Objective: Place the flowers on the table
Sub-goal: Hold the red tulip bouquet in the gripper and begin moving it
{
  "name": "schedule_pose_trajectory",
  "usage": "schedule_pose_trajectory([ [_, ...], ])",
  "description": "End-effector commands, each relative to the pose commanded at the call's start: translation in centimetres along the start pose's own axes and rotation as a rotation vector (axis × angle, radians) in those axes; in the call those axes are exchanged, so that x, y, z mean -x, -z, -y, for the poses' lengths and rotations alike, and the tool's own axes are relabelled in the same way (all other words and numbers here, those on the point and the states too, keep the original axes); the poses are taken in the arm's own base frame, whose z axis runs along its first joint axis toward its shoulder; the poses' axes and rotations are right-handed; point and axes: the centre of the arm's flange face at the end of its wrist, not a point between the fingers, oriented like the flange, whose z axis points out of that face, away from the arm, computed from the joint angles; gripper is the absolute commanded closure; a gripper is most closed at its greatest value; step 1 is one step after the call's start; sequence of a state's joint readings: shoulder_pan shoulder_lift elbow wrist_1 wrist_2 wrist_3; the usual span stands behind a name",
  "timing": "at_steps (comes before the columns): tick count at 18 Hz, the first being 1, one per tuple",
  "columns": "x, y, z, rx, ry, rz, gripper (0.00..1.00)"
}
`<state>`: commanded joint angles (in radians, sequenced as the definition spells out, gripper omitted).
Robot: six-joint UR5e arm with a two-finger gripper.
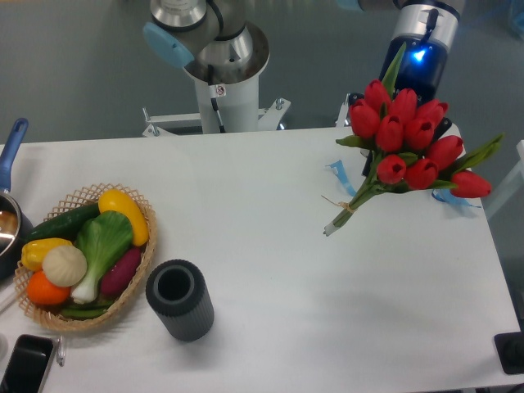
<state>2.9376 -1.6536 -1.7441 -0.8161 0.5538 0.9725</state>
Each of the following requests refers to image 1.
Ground blue handled saucepan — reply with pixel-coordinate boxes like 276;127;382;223
1;118;33;279

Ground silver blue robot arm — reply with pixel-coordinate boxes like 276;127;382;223
142;1;465;133

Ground white garlic bulb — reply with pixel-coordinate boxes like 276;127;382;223
42;245;87;287

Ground light blue ribbon strip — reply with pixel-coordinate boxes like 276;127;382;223
327;160;357;197

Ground yellow bell pepper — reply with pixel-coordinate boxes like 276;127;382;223
20;237;73;272

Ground orange fruit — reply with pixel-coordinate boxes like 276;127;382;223
26;271;70;305

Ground small metal clip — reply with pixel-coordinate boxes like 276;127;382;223
56;336;66;367

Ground green bok choy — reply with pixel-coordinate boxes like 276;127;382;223
71;210;133;305

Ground woven wicker basket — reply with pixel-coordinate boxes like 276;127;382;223
13;183;157;332

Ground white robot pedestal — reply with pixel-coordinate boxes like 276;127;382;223
141;65;292;138

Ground green pea pods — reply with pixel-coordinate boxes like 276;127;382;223
60;301;113;320

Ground red tulip bouquet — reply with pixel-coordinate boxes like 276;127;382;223
323;45;502;236

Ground green cucumber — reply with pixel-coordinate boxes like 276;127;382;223
26;204;100;242

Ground white frame at right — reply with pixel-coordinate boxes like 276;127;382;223
484;140;523;220

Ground black smartphone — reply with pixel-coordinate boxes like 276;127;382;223
1;334;55;393

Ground purple sweet potato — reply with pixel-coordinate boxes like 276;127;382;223
100;247;141;298

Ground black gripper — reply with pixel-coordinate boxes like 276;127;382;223
362;36;453;177

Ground blue ribbon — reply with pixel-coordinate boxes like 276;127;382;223
431;189;481;208

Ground black device at edge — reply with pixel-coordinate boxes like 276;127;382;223
494;332;523;375

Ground dark grey ribbed vase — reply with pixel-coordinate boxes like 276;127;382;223
146;259;215;342

